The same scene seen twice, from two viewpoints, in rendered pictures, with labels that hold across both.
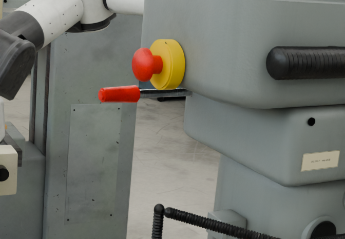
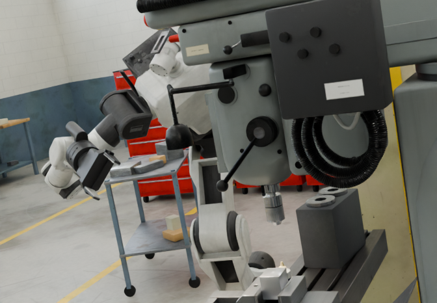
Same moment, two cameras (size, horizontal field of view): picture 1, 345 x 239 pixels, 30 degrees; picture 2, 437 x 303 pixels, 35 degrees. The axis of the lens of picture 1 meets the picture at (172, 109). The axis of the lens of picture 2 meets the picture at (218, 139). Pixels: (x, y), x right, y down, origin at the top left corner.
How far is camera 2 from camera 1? 1.60 m
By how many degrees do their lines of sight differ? 58
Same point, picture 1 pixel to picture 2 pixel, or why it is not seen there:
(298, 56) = (142, 0)
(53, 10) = not seen: hidden behind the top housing
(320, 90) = (178, 14)
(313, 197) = (216, 73)
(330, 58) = not seen: outside the picture
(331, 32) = not seen: outside the picture
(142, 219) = not seen: outside the picture
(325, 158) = (199, 49)
